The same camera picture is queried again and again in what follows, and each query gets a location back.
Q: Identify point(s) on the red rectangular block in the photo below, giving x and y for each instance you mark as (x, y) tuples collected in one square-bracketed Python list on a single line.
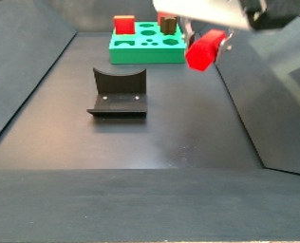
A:
[(123, 24)]

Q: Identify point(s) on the green foam shape-sorter board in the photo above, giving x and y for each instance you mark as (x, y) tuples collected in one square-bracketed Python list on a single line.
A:
[(147, 47)]

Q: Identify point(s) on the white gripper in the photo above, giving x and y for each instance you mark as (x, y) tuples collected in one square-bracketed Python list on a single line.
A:
[(220, 12)]

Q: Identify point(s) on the red hexagon prism block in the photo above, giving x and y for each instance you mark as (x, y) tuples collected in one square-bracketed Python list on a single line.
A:
[(202, 51)]

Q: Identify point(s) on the salmon rounded block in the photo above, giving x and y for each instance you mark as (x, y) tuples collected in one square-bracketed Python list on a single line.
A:
[(160, 15)]

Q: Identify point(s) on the brown star block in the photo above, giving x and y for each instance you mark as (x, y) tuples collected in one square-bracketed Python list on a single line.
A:
[(167, 25)]

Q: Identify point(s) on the black curved holder stand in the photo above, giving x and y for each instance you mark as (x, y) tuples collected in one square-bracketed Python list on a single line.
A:
[(120, 94)]

